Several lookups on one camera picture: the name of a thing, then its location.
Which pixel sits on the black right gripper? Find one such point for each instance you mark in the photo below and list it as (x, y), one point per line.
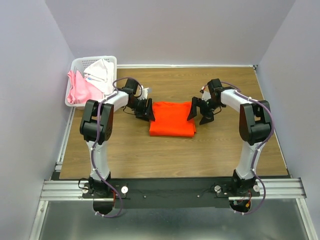
(207, 117)

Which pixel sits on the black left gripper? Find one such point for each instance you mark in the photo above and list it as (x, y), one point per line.
(146, 113)

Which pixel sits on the orange t shirt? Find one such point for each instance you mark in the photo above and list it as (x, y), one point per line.
(171, 120)

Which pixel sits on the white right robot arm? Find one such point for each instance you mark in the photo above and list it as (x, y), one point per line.
(256, 127)

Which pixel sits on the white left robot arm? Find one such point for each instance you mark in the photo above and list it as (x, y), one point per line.
(96, 127)

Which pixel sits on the white t shirt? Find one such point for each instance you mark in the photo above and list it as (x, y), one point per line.
(101, 74)

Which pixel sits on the pink t shirt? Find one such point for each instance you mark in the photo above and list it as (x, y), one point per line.
(80, 90)

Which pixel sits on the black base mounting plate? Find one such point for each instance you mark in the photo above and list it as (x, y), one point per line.
(169, 193)

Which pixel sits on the white plastic laundry basket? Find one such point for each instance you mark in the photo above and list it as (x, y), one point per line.
(81, 64)

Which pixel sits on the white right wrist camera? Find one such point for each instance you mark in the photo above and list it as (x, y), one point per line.
(206, 96)

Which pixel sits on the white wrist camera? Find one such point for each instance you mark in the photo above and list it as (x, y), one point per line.
(144, 92)
(206, 96)

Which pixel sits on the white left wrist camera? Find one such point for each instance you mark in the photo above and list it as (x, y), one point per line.
(144, 92)

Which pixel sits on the aluminium frame rail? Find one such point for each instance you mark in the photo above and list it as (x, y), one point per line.
(203, 208)

